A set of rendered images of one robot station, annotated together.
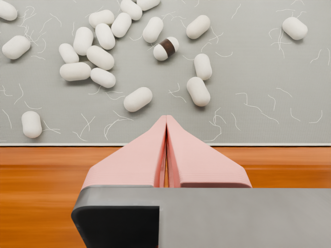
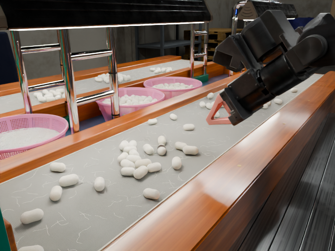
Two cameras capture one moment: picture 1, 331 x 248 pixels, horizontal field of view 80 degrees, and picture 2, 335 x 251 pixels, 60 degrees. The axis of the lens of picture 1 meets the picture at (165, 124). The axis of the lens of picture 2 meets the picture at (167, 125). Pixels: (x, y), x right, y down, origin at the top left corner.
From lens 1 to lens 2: 0.57 m
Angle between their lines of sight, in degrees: 62
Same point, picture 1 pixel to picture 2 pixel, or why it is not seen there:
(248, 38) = (179, 137)
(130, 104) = (178, 161)
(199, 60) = (178, 143)
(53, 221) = (213, 193)
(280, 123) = (223, 144)
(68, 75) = (141, 171)
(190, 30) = (162, 140)
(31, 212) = (202, 198)
